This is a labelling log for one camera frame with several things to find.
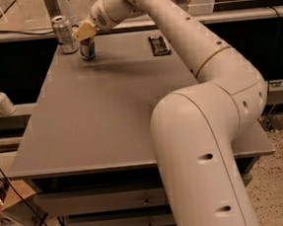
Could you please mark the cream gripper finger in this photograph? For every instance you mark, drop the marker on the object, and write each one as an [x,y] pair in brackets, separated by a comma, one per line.
[86,29]

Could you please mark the blue silver redbull can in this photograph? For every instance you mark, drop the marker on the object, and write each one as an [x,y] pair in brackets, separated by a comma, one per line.
[87,48]

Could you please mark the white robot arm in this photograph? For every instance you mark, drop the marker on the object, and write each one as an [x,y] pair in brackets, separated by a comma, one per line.
[193,128]

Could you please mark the silver green 7up can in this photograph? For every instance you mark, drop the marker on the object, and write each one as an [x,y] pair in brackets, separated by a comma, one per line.
[63,32]

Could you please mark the white pump sanitizer bottle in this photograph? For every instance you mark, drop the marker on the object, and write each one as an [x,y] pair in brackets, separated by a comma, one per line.
[6,105]

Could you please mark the grey top drawer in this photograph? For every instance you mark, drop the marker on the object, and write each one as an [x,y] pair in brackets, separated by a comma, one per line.
[96,200]

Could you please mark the cardboard box with items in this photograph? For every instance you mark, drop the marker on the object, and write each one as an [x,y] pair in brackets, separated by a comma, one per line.
[19,208]

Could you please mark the grey middle drawer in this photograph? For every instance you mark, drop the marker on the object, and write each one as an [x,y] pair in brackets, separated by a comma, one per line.
[149,216]

